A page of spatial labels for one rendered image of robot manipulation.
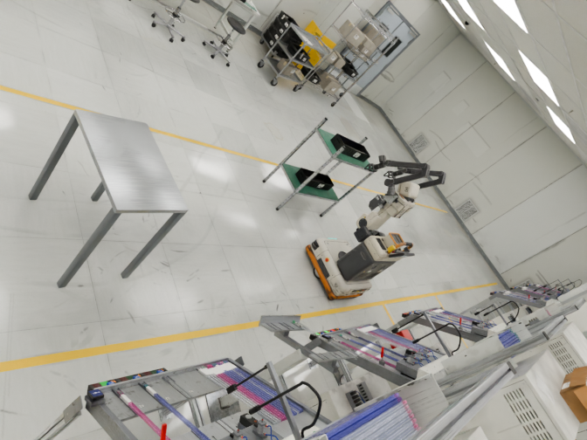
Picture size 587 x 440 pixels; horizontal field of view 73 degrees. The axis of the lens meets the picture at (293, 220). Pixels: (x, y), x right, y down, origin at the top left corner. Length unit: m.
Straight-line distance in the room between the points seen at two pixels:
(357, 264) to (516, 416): 2.29
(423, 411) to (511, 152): 10.29
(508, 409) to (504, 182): 9.37
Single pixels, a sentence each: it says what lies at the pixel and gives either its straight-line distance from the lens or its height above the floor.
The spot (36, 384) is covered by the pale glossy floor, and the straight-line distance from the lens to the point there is 2.55.
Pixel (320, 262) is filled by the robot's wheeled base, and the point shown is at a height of 0.15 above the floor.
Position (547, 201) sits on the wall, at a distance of 11.13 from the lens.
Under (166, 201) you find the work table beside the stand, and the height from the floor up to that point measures 0.80.
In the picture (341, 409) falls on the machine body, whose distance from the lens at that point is 2.78.
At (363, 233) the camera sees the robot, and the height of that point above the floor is 0.71.
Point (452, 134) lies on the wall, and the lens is 12.00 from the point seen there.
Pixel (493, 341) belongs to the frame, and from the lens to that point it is 2.23.
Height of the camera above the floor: 2.32
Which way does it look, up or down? 29 degrees down
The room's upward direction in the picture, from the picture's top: 49 degrees clockwise
